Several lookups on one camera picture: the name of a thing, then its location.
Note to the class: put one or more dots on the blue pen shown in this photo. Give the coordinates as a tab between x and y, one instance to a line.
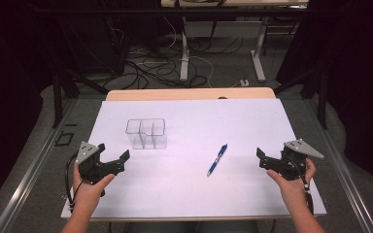
217	160

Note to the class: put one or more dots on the person's dark trousers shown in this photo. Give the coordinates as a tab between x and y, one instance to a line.
191	227

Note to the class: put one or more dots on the clear plastic organizer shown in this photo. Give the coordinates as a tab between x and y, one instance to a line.
157	142

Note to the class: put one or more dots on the white power strip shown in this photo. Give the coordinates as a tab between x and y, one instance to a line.
244	83

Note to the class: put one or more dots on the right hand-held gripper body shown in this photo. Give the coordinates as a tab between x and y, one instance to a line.
293	166

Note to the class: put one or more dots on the white table mat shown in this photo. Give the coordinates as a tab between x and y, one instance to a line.
187	187

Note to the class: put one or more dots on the white-legged desk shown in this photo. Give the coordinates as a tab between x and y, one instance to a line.
184	55

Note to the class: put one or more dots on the black metal stand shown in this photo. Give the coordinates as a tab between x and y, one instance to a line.
321	97
57	100

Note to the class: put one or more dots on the aluminium floor rail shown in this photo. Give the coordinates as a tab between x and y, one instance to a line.
29	181
343	181

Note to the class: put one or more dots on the dark curtain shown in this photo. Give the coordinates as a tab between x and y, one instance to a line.
9	64
362	81

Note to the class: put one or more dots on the person's right hand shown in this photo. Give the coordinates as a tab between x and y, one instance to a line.
293	191

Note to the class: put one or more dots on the light wooden table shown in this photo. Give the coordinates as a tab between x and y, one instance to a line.
187	94

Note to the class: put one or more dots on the black horizontal bar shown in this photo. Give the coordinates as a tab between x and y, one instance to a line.
110	10

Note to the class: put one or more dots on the person's left hand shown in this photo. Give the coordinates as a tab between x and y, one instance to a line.
89	194

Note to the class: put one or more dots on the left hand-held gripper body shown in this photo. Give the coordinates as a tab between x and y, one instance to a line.
89	168

